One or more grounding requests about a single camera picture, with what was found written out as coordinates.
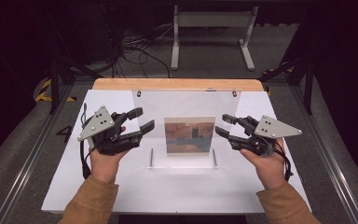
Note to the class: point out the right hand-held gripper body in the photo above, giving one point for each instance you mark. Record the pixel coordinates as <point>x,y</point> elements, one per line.
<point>273,128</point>

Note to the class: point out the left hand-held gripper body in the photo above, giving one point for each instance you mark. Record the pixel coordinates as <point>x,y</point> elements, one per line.
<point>101,124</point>

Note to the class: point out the cream picture postcard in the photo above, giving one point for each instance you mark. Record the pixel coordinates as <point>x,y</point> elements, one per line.
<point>189,135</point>

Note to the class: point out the clear acrylic frame panel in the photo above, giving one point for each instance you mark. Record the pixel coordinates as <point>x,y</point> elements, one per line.
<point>186,104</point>

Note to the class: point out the person's right hand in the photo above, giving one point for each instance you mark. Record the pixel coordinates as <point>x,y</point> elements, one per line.
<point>268,169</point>

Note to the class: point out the person's left hand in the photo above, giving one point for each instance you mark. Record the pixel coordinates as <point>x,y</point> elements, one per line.
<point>105,166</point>

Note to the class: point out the long metal rod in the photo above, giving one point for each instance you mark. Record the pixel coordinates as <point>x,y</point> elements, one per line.
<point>214,158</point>
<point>151,158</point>

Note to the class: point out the wooden table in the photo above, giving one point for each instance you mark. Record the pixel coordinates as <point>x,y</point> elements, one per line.
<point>177,84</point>

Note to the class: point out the black and yellow floor tape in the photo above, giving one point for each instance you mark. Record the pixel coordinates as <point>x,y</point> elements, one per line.
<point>278,69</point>
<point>45,93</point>

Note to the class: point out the dark metal stand legs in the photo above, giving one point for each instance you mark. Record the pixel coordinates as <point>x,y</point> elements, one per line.
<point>59,77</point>
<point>301,74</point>

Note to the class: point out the white board sheet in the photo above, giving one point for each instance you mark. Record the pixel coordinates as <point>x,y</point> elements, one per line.
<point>180,193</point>

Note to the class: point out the grey metal stand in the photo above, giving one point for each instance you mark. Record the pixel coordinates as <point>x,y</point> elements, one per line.
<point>213,19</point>

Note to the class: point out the aluminium floor rail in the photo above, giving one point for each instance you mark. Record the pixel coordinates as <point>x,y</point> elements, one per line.
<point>28,161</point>
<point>332,161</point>

